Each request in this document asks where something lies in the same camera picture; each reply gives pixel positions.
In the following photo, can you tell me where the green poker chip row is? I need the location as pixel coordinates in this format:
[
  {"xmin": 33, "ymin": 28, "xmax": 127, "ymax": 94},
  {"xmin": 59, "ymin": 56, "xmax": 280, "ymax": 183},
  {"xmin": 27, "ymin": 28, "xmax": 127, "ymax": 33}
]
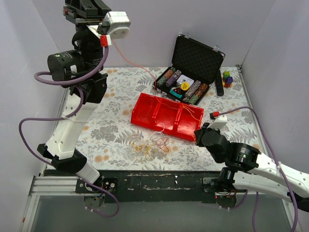
[{"xmin": 155, "ymin": 67, "xmax": 176, "ymax": 88}]

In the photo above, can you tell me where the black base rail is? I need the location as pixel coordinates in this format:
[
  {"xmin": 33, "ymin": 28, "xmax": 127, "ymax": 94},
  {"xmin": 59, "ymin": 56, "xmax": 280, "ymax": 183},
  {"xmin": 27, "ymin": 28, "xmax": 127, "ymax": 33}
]
[{"xmin": 75, "ymin": 170, "xmax": 247, "ymax": 203}]

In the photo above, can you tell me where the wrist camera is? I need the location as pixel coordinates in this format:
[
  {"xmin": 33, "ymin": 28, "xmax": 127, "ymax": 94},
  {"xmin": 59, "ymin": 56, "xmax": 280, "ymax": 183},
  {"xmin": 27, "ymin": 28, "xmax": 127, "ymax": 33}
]
[
  {"xmin": 209, "ymin": 111, "xmax": 228, "ymax": 131},
  {"xmin": 87, "ymin": 11, "xmax": 131, "ymax": 40}
]

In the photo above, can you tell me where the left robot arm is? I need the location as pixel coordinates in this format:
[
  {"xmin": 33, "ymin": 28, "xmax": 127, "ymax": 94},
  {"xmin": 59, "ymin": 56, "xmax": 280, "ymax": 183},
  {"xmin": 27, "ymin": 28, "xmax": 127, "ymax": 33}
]
[{"xmin": 37, "ymin": 0, "xmax": 111, "ymax": 193}]

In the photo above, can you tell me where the red compartment tray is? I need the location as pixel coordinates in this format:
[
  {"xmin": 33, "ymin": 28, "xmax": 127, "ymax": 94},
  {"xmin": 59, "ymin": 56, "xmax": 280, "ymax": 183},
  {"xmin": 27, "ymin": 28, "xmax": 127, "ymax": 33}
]
[{"xmin": 131, "ymin": 93, "xmax": 204, "ymax": 142}]

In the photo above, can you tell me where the white card deck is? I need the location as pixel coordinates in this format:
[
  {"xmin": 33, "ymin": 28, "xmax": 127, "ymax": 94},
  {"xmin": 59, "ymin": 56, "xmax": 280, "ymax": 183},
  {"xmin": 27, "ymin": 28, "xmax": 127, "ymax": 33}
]
[{"xmin": 176, "ymin": 74, "xmax": 194, "ymax": 86}]

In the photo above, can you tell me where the teal plastic piece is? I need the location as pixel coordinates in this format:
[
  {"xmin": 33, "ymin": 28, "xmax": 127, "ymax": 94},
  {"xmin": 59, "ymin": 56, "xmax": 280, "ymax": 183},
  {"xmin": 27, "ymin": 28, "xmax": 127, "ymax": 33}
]
[{"xmin": 169, "ymin": 89, "xmax": 182, "ymax": 99}]

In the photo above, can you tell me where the orange black chip row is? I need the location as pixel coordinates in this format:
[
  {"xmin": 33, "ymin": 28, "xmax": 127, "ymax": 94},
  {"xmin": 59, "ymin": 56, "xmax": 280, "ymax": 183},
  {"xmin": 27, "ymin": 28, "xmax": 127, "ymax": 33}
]
[{"xmin": 188, "ymin": 83, "xmax": 208, "ymax": 104}]

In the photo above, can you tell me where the red triangle piece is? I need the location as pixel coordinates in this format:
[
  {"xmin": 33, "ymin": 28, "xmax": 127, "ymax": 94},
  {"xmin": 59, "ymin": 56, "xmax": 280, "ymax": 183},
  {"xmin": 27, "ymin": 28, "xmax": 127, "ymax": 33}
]
[{"xmin": 175, "ymin": 88, "xmax": 181, "ymax": 94}]

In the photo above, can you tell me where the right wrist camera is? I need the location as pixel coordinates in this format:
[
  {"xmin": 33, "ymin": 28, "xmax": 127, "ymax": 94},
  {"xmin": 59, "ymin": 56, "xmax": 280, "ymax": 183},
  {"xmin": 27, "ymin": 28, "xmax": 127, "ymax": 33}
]
[{"xmin": 209, "ymin": 111, "xmax": 228, "ymax": 131}]

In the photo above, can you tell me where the floral table mat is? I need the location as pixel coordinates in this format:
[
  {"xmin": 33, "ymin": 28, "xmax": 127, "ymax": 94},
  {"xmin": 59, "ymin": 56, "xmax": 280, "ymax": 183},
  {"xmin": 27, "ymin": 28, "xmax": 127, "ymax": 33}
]
[{"xmin": 77, "ymin": 67, "xmax": 264, "ymax": 171}]

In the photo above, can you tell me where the black remote control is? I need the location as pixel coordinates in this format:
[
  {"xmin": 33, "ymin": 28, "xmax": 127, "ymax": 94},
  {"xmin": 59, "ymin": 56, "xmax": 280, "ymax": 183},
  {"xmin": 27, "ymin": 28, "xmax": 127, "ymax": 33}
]
[{"xmin": 214, "ymin": 70, "xmax": 224, "ymax": 97}]

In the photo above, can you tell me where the colourful block toy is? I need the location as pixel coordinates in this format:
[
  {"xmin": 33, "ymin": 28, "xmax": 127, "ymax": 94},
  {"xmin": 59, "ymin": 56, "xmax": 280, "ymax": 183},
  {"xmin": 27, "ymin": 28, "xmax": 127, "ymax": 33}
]
[{"xmin": 223, "ymin": 71, "xmax": 233, "ymax": 88}]

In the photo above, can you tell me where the yellow dealer button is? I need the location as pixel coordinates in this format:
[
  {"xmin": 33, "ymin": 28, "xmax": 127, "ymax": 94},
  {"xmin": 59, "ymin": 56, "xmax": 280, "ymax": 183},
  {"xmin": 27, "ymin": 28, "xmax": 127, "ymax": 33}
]
[{"xmin": 181, "ymin": 82, "xmax": 190, "ymax": 91}]

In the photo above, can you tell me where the purple poker chip row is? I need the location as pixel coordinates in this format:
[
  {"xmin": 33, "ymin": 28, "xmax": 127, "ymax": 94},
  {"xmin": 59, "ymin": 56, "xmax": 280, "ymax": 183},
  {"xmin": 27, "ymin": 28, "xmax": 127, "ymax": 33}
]
[{"xmin": 165, "ymin": 70, "xmax": 182, "ymax": 87}]

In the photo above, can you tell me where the yellow wire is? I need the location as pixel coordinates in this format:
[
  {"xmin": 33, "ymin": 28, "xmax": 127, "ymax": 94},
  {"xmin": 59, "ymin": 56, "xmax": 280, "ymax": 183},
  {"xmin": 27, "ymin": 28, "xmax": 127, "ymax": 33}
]
[{"xmin": 158, "ymin": 102, "xmax": 203, "ymax": 126}]

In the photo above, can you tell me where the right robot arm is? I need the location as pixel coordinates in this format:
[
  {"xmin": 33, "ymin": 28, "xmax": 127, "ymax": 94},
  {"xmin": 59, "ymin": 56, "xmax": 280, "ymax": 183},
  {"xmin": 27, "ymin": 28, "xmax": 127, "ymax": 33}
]
[{"xmin": 194, "ymin": 123, "xmax": 309, "ymax": 212}]

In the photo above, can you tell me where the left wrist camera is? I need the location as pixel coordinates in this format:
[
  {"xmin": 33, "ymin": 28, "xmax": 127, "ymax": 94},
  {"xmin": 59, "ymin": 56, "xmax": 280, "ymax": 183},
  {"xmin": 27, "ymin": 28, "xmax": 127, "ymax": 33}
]
[{"xmin": 87, "ymin": 11, "xmax": 131, "ymax": 40}]

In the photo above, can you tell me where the orange wire pile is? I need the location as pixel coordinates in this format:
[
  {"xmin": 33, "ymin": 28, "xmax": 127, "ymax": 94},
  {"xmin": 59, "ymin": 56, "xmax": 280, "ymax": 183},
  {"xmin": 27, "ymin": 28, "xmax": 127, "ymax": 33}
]
[{"xmin": 127, "ymin": 131, "xmax": 171, "ymax": 162}]

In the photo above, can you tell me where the black poker chip case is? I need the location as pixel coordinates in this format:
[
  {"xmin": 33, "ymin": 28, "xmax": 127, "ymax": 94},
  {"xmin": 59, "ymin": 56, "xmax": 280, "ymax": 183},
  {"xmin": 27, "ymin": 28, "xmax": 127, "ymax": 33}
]
[{"xmin": 153, "ymin": 34, "xmax": 225, "ymax": 106}]

